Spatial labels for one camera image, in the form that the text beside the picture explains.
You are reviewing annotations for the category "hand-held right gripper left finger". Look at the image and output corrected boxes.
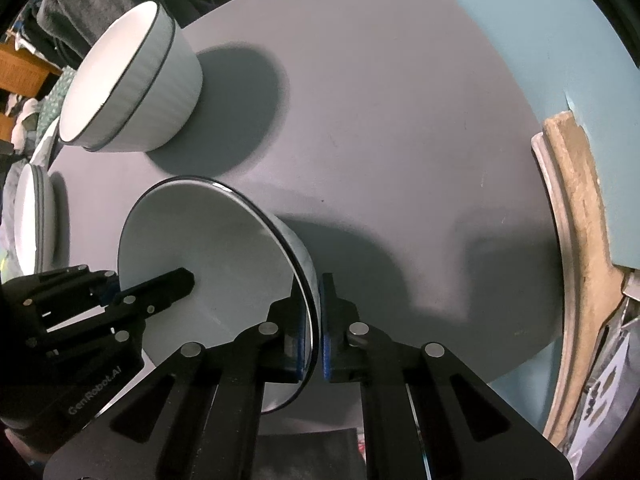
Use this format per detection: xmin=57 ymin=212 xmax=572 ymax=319
xmin=42 ymin=284 xmax=313 ymax=480

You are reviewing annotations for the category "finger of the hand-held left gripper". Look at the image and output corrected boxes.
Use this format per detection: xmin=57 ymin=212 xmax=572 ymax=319
xmin=0 ymin=264 xmax=122 ymax=330
xmin=102 ymin=267 xmax=196 ymax=346

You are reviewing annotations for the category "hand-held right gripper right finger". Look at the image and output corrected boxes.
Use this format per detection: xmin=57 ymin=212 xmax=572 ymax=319
xmin=320 ymin=272 xmax=573 ymax=480

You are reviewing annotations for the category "white ribbed bowl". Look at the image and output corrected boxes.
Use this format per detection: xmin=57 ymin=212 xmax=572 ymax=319
xmin=92 ymin=22 xmax=203 ymax=153
xmin=59 ymin=1 xmax=176 ymax=151
xmin=117 ymin=175 xmax=321 ymax=413

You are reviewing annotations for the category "large white plate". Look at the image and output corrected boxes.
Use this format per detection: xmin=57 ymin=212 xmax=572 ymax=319
xmin=27 ymin=112 xmax=63 ymax=168

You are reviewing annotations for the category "small white plate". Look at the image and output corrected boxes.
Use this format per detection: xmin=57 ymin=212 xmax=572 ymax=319
xmin=34 ymin=164 xmax=58 ymax=271
xmin=14 ymin=162 xmax=43 ymax=273

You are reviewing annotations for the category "green checked cloth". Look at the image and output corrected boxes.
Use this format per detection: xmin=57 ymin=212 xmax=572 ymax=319
xmin=42 ymin=67 xmax=77 ymax=113

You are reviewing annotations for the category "brown wicker cabinet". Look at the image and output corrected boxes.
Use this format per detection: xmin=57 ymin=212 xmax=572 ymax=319
xmin=0 ymin=42 xmax=63 ymax=103

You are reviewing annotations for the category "plastic bag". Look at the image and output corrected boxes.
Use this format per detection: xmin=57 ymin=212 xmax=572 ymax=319
xmin=582 ymin=267 xmax=640 ymax=443

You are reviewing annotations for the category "wooden board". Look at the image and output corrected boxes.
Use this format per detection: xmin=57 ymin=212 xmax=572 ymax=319
xmin=542 ymin=112 xmax=626 ymax=451

